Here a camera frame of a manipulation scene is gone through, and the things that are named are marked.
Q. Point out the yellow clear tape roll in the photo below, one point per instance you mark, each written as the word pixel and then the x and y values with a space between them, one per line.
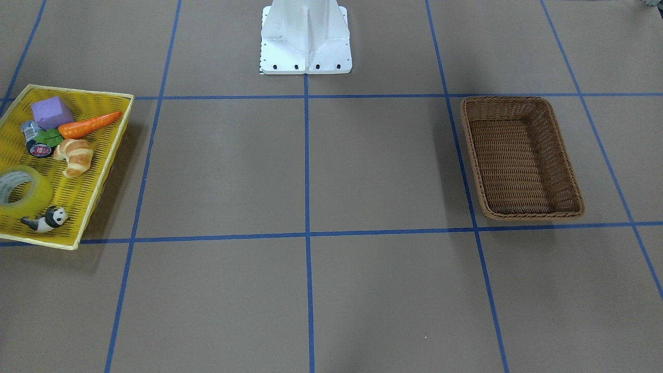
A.
pixel 36 197

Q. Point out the orange toy carrot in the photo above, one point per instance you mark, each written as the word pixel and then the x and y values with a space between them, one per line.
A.
pixel 78 129

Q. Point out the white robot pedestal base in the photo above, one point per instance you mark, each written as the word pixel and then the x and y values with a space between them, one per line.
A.
pixel 305 37

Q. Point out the panda figurine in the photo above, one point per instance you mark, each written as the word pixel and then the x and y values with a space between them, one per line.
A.
pixel 53 218

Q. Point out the brown wicker basket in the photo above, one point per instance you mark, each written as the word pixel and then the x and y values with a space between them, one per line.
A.
pixel 520 164

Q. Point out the yellow plastic mesh basket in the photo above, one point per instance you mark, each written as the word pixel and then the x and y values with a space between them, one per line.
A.
pixel 79 196

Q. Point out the toy croissant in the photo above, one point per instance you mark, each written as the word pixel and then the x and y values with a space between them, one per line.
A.
pixel 77 153

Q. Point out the purple foam block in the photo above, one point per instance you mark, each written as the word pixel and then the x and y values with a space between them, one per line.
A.
pixel 51 113

